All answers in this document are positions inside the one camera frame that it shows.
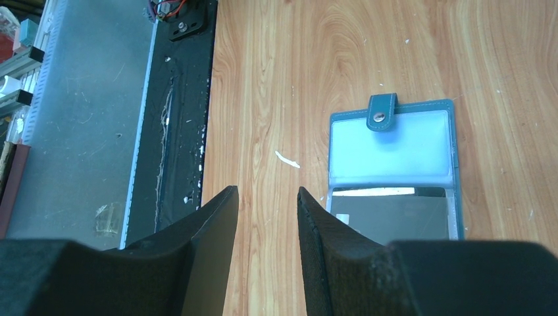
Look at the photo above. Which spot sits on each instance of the blue leather card holder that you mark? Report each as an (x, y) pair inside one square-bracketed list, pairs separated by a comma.
[(390, 144)]

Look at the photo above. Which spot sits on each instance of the black VIP card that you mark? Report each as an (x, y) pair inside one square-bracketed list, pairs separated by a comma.
[(394, 213)]

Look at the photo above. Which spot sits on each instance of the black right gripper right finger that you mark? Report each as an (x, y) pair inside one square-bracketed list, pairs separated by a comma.
[(345, 273)]

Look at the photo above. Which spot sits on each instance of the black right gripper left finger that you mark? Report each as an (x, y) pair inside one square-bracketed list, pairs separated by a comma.
[(180, 270)]

